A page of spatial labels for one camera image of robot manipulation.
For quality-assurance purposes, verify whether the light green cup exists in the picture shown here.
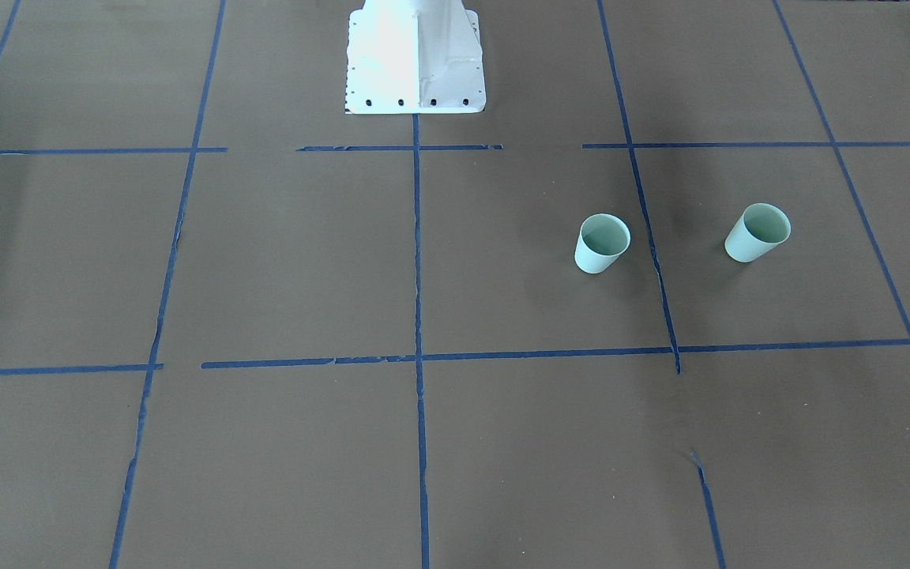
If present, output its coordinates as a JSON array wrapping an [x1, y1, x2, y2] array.
[[573, 213, 632, 274], [724, 204, 792, 263]]

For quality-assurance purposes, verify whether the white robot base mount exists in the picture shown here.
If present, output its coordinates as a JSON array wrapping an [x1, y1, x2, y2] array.
[[344, 1, 487, 115]]

